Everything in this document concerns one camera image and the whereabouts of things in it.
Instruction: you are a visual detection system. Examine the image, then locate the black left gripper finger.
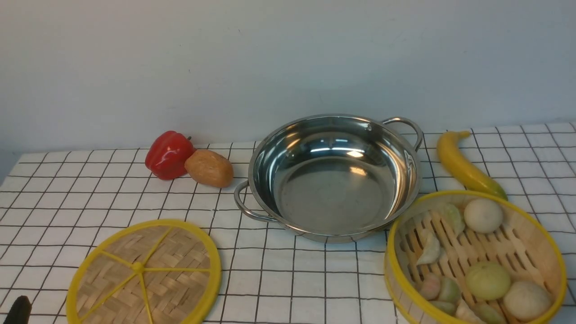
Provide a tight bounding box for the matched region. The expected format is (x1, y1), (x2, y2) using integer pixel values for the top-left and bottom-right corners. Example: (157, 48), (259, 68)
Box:
(4, 296), (32, 324)

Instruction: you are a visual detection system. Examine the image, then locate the woven bamboo steamer lid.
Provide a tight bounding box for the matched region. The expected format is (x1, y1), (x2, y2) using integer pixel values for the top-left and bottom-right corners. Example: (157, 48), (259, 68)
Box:
(66, 219), (222, 324)

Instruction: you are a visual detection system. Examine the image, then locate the bamboo steamer basket yellow rim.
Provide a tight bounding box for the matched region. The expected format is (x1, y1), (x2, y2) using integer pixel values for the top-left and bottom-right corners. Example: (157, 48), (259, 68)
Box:
(384, 191), (567, 324)

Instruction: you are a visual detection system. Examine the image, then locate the stainless steel pot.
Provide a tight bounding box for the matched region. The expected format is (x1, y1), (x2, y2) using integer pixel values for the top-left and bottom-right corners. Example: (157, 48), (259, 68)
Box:
(234, 114), (424, 243)

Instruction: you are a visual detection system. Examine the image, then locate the red bell pepper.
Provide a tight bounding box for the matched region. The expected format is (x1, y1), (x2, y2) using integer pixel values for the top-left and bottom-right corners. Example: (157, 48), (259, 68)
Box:
(144, 130), (196, 180)

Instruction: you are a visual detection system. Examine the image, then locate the brown potato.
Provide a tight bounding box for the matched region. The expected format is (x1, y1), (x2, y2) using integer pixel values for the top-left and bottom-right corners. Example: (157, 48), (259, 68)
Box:
(184, 149), (233, 188)

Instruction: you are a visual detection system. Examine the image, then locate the white folded dumpling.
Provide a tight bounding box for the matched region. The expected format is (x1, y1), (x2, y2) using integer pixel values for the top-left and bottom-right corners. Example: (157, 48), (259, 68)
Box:
(416, 230), (442, 266)

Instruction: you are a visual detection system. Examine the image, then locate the pale green dumpling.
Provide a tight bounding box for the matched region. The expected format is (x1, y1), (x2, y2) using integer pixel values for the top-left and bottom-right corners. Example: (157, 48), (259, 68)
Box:
(440, 203), (466, 237)

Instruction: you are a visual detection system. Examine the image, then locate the yellow banana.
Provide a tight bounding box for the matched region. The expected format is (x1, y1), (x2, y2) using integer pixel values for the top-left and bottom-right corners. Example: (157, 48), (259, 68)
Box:
(436, 130), (508, 201)

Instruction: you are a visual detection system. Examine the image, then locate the green round bun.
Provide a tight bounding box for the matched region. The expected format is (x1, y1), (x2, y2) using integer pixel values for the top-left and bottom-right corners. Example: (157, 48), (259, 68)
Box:
(465, 262), (512, 300)

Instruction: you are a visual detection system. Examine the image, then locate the white round bun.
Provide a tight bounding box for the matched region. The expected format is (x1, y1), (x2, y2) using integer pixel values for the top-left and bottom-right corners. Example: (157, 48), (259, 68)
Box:
(463, 198), (504, 234)

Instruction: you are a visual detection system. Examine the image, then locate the beige round bun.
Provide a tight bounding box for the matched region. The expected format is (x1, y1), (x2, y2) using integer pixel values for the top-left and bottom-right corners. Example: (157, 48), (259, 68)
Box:
(503, 281), (553, 322)

